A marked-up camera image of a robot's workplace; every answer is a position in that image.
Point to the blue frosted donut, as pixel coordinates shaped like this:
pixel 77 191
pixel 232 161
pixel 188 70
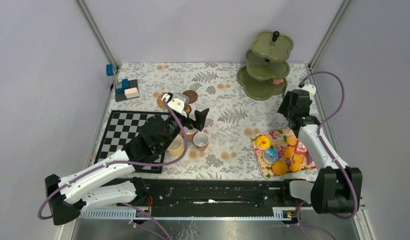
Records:
pixel 270 156

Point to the purple candy packet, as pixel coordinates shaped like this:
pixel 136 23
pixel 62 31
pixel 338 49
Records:
pixel 309 158

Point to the round orange biscuit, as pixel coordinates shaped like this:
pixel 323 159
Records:
pixel 291 140

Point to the black white chessboard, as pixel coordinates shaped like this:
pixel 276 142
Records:
pixel 122 126

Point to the green three-tier serving stand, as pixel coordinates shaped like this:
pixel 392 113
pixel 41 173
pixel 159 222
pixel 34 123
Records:
pixel 264 61

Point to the yellow mug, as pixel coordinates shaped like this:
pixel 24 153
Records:
pixel 177 147

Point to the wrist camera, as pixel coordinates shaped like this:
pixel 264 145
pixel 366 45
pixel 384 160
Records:
pixel 311 89
pixel 176 101

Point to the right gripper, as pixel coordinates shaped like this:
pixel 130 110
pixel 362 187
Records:
pixel 283 109

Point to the orange bear cookie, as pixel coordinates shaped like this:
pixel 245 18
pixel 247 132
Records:
pixel 289 152

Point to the dark brown round coaster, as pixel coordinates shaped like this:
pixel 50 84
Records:
pixel 191 95

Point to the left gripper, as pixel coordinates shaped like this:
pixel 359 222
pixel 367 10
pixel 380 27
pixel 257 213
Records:
pixel 200 117

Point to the pink swiss roll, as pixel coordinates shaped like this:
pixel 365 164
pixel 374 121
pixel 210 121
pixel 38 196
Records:
pixel 278 81

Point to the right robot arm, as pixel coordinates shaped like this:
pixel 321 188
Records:
pixel 337 187

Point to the toy block set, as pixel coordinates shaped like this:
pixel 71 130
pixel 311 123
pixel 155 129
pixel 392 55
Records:
pixel 126 89

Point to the square yellow cracker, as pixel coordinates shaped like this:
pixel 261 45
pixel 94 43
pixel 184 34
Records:
pixel 298 159

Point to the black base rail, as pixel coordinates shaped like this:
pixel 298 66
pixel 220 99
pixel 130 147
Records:
pixel 178 198

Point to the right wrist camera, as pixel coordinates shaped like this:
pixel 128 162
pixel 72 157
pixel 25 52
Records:
pixel 311 89

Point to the pink strawberry cake slice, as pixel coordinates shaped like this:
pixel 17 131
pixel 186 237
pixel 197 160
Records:
pixel 300 148

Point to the yellow frosted donut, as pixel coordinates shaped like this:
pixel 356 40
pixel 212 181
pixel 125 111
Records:
pixel 263 142

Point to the blue clip on frame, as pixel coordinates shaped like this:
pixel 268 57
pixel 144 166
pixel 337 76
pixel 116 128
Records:
pixel 110 70

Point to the large pink floral mug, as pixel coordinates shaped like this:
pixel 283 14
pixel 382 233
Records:
pixel 190 133

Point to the black orange face coaster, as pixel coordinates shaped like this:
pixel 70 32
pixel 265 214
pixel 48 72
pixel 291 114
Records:
pixel 188 109

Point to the floral snack tray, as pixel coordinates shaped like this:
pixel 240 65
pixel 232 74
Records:
pixel 278 143

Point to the small orange cookie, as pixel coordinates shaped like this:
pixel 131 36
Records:
pixel 294 167

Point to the floral tablecloth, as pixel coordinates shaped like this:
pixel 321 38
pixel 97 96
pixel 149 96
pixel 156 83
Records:
pixel 232 121

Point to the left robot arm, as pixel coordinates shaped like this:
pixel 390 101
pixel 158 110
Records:
pixel 135 140

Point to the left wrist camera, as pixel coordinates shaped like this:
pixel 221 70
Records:
pixel 176 101

